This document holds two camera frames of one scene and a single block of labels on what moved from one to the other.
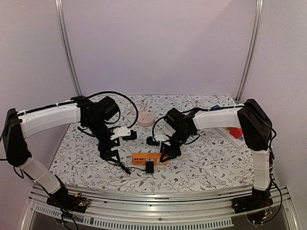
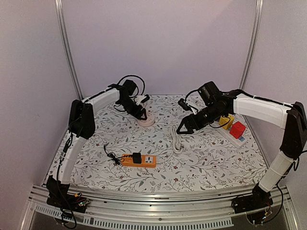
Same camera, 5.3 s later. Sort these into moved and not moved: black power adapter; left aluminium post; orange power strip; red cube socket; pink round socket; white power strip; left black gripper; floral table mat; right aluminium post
Moved: black power adapter; orange power strip; left black gripper
Not moved: right aluminium post; floral table mat; white power strip; red cube socket; pink round socket; left aluminium post
